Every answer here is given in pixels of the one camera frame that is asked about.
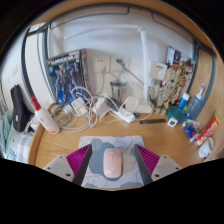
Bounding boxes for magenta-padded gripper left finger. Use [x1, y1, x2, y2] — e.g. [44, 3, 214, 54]
[43, 143, 93, 187]

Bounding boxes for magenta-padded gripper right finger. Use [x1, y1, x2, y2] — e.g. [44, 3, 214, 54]
[133, 143, 183, 186]

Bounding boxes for pink computer mouse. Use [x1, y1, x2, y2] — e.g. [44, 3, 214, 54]
[102, 147, 123, 179]

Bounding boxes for grey blue printed mouse pad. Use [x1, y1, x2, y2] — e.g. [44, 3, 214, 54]
[77, 134, 148, 189]

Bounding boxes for blue small packet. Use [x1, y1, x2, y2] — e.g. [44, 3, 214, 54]
[182, 119, 201, 143]

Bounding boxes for white mug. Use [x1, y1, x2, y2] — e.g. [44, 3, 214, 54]
[198, 136, 215, 159]

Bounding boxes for small white cube clock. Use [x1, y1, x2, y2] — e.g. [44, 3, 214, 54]
[166, 116, 179, 128]

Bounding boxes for blue white checked pillow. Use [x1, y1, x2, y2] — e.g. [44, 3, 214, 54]
[6, 131, 34, 164]

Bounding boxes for white red-capped pump bottle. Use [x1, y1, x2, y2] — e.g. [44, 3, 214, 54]
[29, 95, 62, 135]

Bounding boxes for black ruler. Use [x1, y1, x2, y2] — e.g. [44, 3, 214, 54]
[139, 118, 167, 125]

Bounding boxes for teal round container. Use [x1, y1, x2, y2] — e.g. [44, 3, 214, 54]
[166, 105, 186, 125]

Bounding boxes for red snack packet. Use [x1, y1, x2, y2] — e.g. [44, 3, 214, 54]
[194, 112, 222, 148]

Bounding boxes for teal cloth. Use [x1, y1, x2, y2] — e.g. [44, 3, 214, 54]
[0, 111, 13, 151]

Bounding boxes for white power strip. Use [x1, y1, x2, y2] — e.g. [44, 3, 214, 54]
[111, 106, 136, 124]

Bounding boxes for blue white-capped bottle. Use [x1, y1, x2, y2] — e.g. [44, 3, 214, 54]
[177, 92, 191, 111]

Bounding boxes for clear blue spray bottle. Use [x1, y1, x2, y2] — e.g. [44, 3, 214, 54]
[184, 83, 206, 121]

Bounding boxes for black bag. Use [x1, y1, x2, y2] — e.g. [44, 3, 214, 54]
[9, 84, 33, 133]

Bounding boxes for large white power adapter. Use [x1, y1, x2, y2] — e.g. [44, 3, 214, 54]
[92, 95, 111, 117]

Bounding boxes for dark grey adapter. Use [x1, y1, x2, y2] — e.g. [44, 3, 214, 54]
[108, 98, 123, 113]

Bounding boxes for steel cup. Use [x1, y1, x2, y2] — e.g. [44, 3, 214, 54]
[109, 79, 129, 103]

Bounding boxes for robot model kit box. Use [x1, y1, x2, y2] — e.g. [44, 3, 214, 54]
[45, 48, 91, 106]

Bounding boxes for white desk lamp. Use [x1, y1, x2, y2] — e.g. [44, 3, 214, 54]
[63, 24, 154, 114]

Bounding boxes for white wall box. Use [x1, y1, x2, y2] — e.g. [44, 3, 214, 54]
[149, 60, 168, 81]

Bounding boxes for grey metal desk frame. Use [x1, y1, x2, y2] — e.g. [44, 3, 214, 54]
[20, 3, 216, 111]

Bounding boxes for white wall socket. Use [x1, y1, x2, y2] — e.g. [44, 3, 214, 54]
[91, 55, 111, 74]
[109, 55, 130, 73]

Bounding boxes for wall picture cards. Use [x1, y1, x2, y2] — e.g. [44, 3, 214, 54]
[165, 45, 184, 66]

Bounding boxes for green-plug dark cable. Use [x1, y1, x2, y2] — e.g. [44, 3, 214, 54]
[115, 58, 145, 84]

